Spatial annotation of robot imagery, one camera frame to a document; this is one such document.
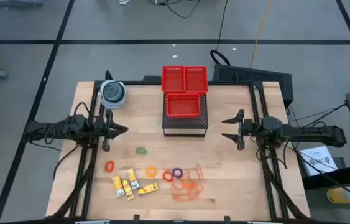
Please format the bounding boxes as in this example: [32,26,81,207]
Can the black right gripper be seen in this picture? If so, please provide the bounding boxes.
[221,108,258,151]

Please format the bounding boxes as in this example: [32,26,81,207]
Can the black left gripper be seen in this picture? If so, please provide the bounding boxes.
[93,108,129,152]

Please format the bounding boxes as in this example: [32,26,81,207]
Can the black perforated metal riser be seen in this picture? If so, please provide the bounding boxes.
[162,92,209,138]

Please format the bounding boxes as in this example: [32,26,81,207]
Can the black perforated computer case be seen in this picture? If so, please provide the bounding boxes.
[211,63,294,108]

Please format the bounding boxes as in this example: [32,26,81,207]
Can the red plastic mesh basket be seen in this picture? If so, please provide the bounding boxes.
[165,93,201,118]
[161,65,185,93]
[183,65,209,94]

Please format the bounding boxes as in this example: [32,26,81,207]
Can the white printed booklet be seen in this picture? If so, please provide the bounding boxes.
[298,145,339,177]

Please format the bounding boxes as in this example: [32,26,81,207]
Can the black shelf beam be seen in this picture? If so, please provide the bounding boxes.
[302,163,350,190]

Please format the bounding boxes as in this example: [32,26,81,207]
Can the yellow white plastic container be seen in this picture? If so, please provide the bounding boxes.
[326,185,350,205]

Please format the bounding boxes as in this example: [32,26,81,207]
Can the black aluminium extrusion frame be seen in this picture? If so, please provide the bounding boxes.
[45,79,311,224]

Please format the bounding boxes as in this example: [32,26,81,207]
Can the black arm floor cable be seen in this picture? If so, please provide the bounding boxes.
[52,144,81,180]

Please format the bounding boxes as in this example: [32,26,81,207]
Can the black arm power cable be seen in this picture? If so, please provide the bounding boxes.
[288,102,348,123]

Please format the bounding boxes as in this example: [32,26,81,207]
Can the black computer power cable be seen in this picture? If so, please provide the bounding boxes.
[209,0,229,66]

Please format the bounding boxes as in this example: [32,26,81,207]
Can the yellow floor cable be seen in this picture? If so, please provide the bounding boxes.
[249,0,274,68]

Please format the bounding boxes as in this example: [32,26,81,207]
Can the black floor cable bundle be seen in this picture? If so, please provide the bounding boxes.
[148,0,202,19]

